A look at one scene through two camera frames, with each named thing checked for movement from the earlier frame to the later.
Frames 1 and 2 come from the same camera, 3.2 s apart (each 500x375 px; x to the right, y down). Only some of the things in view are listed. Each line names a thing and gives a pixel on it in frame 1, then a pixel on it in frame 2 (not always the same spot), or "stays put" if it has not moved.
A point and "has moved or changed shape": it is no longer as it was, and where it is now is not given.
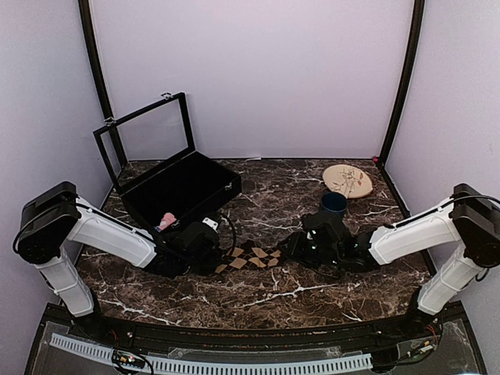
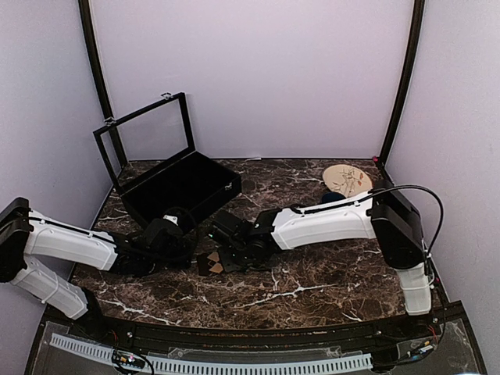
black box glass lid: (144, 141) stays put
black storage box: (191, 188) stays put
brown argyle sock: (247, 254) has moved or changed shape
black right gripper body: (312, 256) → (238, 260)
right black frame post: (419, 13) stays put
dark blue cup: (334, 202) stays put
